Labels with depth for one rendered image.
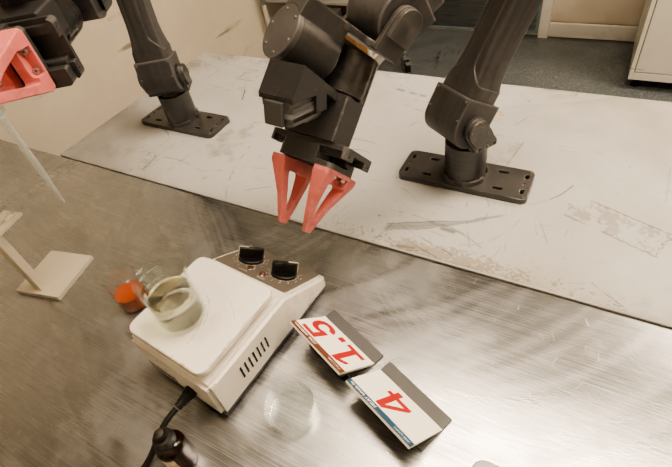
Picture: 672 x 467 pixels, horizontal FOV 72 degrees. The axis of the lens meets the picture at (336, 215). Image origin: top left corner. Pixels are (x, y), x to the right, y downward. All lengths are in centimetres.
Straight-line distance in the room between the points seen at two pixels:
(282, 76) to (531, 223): 41
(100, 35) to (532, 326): 192
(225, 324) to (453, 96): 41
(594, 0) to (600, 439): 297
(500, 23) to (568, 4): 271
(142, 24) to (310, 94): 54
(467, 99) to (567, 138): 28
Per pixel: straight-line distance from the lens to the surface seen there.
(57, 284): 81
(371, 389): 52
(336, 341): 56
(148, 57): 97
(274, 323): 55
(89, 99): 215
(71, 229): 91
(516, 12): 66
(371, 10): 53
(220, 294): 55
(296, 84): 44
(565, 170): 81
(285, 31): 49
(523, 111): 93
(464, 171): 72
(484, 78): 65
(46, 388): 71
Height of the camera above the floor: 139
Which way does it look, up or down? 43 degrees down
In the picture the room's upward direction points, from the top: 11 degrees counter-clockwise
